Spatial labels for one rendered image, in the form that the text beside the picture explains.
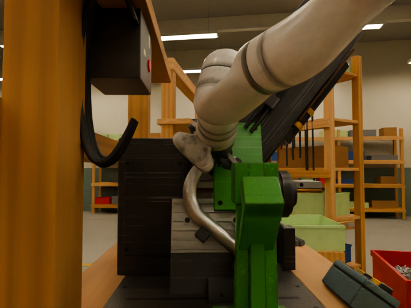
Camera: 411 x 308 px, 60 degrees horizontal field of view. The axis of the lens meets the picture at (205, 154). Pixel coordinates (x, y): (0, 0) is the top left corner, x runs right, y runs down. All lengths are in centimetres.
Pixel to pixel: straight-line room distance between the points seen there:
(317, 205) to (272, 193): 307
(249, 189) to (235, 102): 13
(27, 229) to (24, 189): 6
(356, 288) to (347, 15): 54
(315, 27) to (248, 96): 12
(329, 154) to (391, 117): 715
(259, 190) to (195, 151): 17
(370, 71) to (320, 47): 1021
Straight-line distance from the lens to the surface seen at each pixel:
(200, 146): 63
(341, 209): 375
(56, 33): 65
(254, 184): 51
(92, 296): 88
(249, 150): 84
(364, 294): 77
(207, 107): 47
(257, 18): 843
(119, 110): 1074
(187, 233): 81
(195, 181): 77
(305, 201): 366
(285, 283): 89
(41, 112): 63
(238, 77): 43
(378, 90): 1052
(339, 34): 38
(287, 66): 39
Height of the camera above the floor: 116
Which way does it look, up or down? 3 degrees up
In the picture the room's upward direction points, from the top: straight up
